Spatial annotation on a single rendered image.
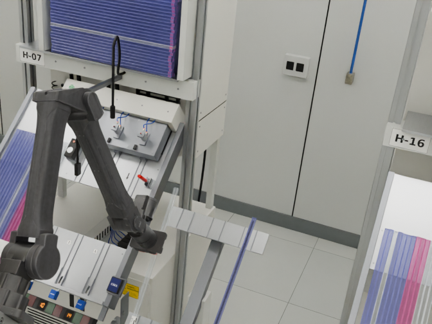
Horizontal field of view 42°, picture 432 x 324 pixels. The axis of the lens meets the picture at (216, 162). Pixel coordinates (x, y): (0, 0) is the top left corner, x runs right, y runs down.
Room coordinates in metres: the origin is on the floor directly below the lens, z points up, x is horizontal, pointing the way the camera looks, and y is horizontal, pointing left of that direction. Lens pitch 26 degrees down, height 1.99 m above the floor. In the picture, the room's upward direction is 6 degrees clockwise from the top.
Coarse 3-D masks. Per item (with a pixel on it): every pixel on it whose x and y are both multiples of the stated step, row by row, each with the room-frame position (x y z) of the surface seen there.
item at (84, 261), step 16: (32, 240) 1.69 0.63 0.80; (64, 240) 1.67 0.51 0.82; (80, 240) 1.66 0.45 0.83; (96, 240) 1.66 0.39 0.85; (64, 256) 1.63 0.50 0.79; (80, 256) 1.62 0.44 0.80; (96, 256) 1.61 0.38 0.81; (112, 256) 1.60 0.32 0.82; (64, 272) 1.58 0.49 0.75; (80, 272) 1.58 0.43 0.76; (96, 272) 1.57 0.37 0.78; (112, 272) 1.56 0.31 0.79; (80, 288) 1.53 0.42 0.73; (96, 288) 1.53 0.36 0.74
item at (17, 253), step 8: (16, 248) 0.99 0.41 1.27; (24, 248) 0.99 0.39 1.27; (8, 256) 0.98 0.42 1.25; (16, 256) 0.97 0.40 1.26; (24, 256) 0.97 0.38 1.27; (0, 264) 0.96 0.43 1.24; (8, 264) 0.95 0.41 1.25; (16, 264) 0.95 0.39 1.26; (24, 264) 0.96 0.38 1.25; (8, 272) 0.94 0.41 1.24; (16, 272) 0.93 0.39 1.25; (24, 272) 0.95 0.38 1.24
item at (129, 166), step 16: (32, 112) 2.11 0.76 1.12; (16, 128) 2.06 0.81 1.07; (32, 128) 2.05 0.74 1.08; (64, 160) 1.92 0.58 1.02; (80, 160) 1.91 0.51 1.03; (128, 160) 1.88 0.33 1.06; (144, 160) 1.87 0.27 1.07; (160, 160) 1.86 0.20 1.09; (64, 176) 1.87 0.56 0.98; (80, 176) 1.86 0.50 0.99; (128, 176) 1.83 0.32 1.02; (144, 176) 1.82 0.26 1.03; (128, 192) 1.78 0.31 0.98; (144, 192) 1.77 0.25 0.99
